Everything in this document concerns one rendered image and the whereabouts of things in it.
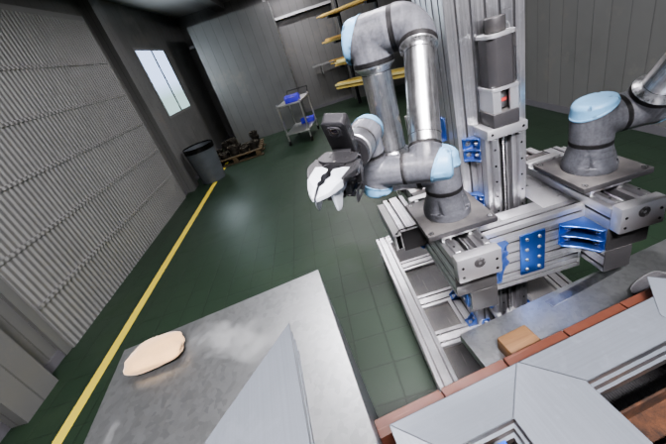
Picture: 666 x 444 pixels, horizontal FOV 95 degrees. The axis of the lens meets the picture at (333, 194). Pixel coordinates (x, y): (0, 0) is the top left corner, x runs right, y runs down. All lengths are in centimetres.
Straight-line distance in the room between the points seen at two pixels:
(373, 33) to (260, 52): 703
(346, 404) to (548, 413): 42
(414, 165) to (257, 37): 731
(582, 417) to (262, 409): 63
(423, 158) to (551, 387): 57
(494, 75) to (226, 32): 722
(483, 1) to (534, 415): 107
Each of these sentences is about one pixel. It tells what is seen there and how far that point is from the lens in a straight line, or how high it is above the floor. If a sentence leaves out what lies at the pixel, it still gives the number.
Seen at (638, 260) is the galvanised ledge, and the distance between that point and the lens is 153.
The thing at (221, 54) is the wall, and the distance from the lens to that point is 800.
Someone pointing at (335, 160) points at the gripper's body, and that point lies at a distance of 54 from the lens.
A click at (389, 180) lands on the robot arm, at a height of 133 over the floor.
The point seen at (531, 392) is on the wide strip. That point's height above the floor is 87.
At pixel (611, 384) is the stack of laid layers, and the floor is 83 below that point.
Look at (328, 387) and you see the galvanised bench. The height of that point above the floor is 105.
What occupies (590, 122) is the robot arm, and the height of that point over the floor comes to 121.
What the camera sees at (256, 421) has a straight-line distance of 73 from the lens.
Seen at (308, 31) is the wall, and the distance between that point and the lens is 927.
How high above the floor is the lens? 165
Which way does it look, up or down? 26 degrees down
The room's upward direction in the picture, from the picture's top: 18 degrees counter-clockwise
